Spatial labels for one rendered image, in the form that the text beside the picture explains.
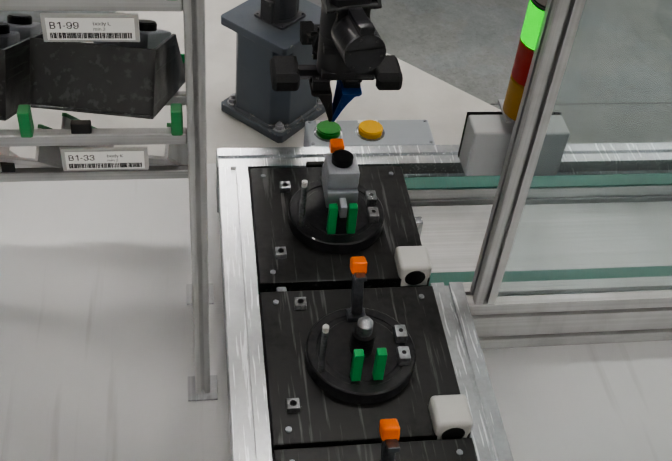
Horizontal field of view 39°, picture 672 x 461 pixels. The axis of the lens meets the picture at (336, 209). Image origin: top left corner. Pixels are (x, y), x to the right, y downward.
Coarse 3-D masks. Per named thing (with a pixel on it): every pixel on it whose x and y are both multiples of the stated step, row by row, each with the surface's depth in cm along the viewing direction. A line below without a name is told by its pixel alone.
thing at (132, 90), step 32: (32, 64) 99; (64, 64) 99; (96, 64) 99; (128, 64) 99; (160, 64) 102; (32, 96) 100; (64, 96) 100; (96, 96) 100; (128, 96) 100; (160, 96) 104
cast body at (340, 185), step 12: (336, 156) 132; (348, 156) 132; (324, 168) 134; (336, 168) 131; (348, 168) 132; (324, 180) 135; (336, 180) 131; (348, 180) 132; (324, 192) 135; (336, 192) 132; (348, 192) 132; (348, 204) 134
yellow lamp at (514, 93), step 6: (510, 78) 112; (510, 84) 112; (516, 84) 110; (510, 90) 112; (516, 90) 111; (522, 90) 110; (510, 96) 112; (516, 96) 111; (504, 102) 114; (510, 102) 112; (516, 102) 112; (504, 108) 114; (510, 108) 113; (516, 108) 112; (510, 114) 113; (516, 114) 113
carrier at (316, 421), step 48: (384, 288) 131; (432, 288) 132; (288, 336) 124; (336, 336) 122; (384, 336) 123; (432, 336) 126; (288, 384) 118; (336, 384) 117; (384, 384) 117; (432, 384) 120; (288, 432) 113; (336, 432) 114; (432, 432) 115
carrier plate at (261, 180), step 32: (256, 192) 143; (384, 192) 146; (256, 224) 138; (288, 224) 139; (384, 224) 141; (416, 224) 141; (256, 256) 135; (288, 256) 134; (320, 256) 135; (352, 256) 135; (384, 256) 136; (288, 288) 132; (320, 288) 132
